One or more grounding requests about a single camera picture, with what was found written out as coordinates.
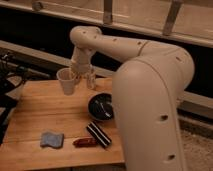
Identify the black equipment with cables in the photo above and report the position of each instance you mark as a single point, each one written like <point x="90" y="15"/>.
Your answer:
<point x="12" y="80"/>

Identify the black white striped block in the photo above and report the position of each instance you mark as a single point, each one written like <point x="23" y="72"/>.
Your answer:
<point x="99" y="134"/>

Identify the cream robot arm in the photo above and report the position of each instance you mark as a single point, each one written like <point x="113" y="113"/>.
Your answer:
<point x="145" y="90"/>

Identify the black ceramic bowl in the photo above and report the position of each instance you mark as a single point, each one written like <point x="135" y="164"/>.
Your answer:
<point x="100" y="107"/>

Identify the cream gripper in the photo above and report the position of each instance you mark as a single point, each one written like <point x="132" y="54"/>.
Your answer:
<point x="80" y="64"/>

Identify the metal window railing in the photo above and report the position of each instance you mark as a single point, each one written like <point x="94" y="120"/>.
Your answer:
<point x="175" y="18"/>

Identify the blue sponge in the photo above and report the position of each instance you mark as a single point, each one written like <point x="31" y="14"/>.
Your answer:
<point x="49" y="139"/>

